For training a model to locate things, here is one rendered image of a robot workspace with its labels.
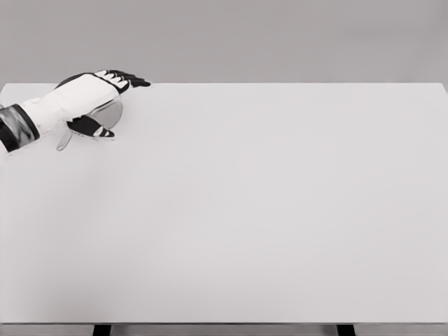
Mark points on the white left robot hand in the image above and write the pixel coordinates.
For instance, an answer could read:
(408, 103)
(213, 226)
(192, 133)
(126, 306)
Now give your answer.
(87, 96)

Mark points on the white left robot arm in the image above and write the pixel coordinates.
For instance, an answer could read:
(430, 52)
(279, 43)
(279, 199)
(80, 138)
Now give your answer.
(24, 119)

